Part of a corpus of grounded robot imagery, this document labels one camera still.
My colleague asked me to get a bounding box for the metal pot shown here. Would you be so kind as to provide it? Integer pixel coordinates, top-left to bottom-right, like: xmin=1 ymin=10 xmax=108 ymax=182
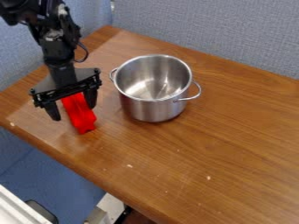
xmin=108 ymin=54 xmax=202 ymax=123

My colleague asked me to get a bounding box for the black table leg bracket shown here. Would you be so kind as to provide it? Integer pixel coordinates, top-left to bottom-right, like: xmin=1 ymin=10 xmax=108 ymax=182
xmin=113 ymin=206 xmax=134 ymax=224

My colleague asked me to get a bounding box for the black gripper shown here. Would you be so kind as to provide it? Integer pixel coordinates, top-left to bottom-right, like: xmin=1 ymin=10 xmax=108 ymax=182
xmin=29 ymin=62 xmax=101 ymax=121

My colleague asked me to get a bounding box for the red star-shaped block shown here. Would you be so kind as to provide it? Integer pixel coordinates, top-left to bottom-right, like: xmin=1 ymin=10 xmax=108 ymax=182
xmin=60 ymin=93 xmax=97 ymax=134

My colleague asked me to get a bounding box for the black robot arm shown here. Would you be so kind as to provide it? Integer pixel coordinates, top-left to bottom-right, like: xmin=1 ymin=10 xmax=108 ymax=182
xmin=0 ymin=0 xmax=101 ymax=121

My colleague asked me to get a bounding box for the white ribbed box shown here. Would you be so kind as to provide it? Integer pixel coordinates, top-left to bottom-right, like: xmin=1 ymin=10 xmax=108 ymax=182
xmin=0 ymin=185 xmax=60 ymax=224

